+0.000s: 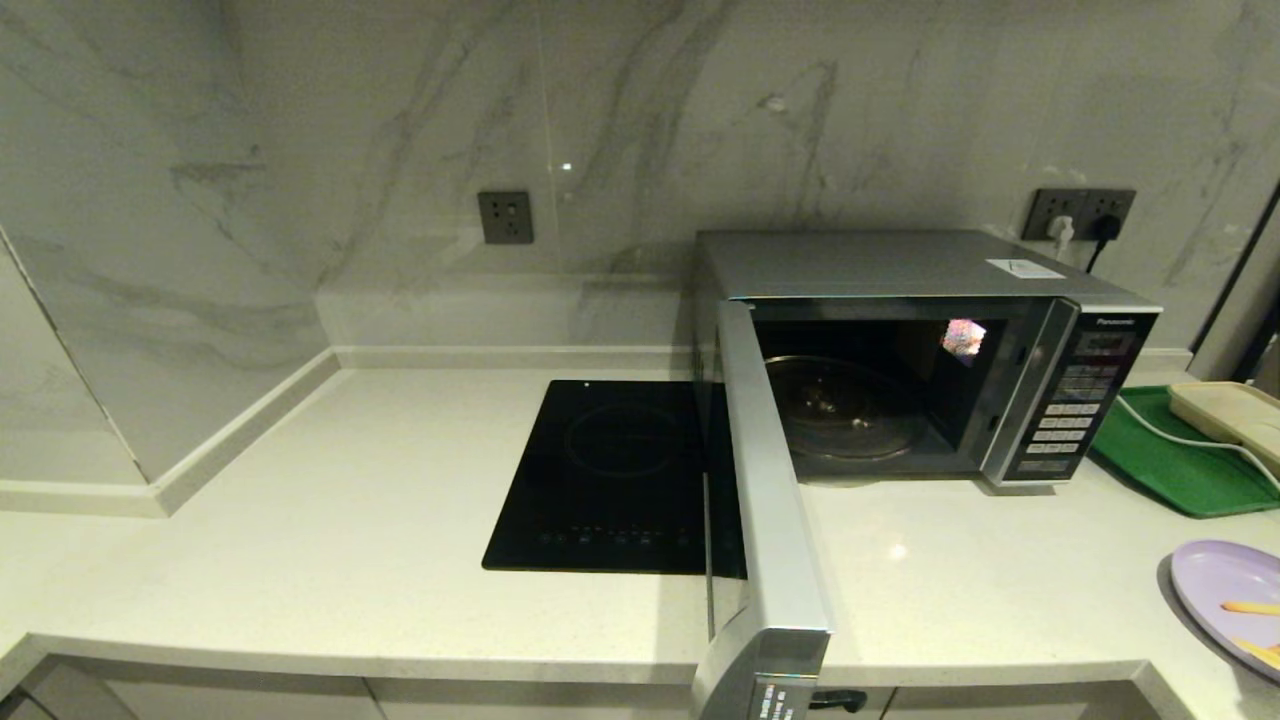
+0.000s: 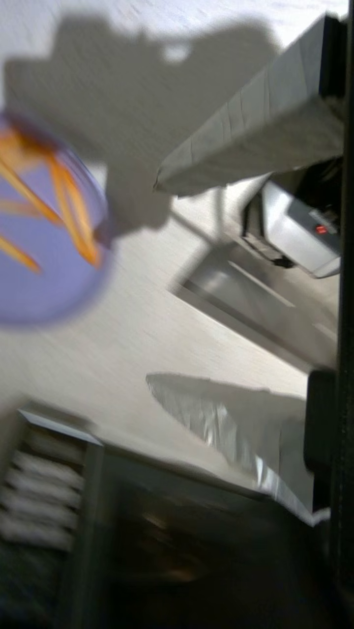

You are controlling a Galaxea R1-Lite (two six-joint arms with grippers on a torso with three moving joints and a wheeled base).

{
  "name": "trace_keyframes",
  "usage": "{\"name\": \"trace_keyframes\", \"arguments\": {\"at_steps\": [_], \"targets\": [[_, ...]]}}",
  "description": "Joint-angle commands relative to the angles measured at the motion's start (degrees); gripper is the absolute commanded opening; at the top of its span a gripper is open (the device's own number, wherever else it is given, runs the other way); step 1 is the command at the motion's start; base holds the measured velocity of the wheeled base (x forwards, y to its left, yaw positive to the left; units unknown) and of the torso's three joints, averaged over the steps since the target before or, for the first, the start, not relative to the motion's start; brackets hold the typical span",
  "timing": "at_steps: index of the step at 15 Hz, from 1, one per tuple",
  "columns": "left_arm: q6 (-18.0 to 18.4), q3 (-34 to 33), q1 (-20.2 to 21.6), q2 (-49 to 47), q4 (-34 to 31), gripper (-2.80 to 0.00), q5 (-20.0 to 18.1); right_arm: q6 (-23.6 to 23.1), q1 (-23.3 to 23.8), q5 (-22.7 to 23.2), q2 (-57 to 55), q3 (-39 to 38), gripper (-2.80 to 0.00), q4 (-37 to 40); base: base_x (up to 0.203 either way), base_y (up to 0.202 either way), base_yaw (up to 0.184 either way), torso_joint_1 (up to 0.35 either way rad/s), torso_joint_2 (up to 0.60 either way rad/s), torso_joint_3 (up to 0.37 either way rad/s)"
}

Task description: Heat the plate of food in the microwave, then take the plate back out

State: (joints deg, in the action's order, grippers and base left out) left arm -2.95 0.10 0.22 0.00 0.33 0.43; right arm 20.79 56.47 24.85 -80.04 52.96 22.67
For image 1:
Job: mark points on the microwave door with dark glass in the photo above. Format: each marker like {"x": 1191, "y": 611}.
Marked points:
{"x": 770, "y": 520}

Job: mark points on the lilac round plate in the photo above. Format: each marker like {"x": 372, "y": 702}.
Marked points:
{"x": 1215, "y": 580}

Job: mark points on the silver microwave oven body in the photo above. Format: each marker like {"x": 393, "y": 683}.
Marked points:
{"x": 860, "y": 262}

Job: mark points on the white paper sheet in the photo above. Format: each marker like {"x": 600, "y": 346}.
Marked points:
{"x": 1025, "y": 269}

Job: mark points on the black induction cooktop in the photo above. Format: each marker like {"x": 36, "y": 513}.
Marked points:
{"x": 600, "y": 480}

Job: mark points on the white power plug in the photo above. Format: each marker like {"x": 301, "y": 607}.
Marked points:
{"x": 1061, "y": 231}

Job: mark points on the green plastic tray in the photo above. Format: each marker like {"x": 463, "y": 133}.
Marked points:
{"x": 1160, "y": 470}

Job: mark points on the cream rectangular box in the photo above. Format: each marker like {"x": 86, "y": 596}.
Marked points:
{"x": 1235, "y": 415}

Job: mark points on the beige cabinet corner panel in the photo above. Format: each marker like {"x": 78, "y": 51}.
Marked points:
{"x": 80, "y": 695}

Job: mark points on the grey single wall socket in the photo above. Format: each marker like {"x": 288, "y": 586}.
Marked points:
{"x": 505, "y": 217}

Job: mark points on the grey double wall socket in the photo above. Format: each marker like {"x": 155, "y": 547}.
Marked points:
{"x": 1085, "y": 205}

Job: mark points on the dark tall frame edge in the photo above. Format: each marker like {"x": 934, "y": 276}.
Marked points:
{"x": 1235, "y": 265}

